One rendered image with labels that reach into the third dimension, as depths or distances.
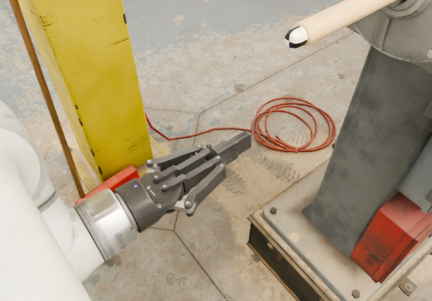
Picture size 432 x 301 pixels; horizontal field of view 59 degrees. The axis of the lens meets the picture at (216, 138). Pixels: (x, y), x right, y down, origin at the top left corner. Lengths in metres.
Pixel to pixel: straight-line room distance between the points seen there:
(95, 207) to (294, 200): 1.03
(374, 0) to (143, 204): 0.42
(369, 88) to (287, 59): 1.64
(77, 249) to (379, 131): 0.75
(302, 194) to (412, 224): 0.48
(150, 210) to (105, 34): 0.94
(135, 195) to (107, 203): 0.04
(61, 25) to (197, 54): 1.39
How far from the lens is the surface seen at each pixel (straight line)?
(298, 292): 1.58
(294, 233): 1.41
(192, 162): 0.61
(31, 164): 0.47
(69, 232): 0.53
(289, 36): 0.48
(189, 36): 2.76
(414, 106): 0.93
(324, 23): 0.51
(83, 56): 1.41
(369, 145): 1.05
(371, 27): 0.71
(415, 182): 1.09
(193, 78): 2.39
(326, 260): 1.39
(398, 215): 1.15
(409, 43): 0.68
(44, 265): 0.31
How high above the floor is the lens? 1.52
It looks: 49 degrees down
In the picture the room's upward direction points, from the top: straight up
